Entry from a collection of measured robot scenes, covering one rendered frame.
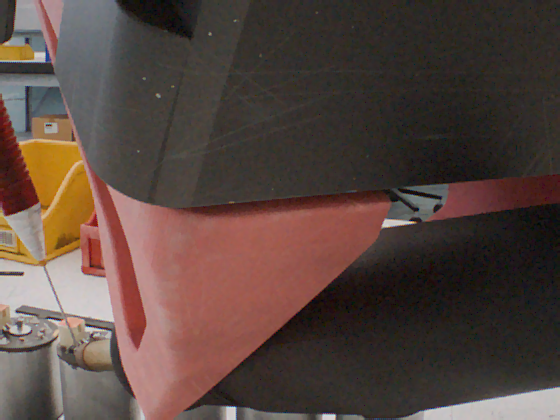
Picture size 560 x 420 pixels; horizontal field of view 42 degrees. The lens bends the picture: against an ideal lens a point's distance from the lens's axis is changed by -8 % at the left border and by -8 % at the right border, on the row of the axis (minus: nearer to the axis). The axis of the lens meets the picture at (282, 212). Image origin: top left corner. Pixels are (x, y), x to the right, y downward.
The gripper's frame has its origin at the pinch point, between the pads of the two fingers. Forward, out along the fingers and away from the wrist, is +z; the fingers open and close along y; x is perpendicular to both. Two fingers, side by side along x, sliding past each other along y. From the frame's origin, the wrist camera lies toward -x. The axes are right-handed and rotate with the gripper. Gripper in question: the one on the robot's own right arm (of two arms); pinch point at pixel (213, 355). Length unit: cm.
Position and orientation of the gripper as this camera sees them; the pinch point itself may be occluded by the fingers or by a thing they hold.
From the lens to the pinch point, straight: 13.3
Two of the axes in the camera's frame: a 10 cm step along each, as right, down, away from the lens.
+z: -2.8, 7.5, 6.0
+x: 4.3, 6.6, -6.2
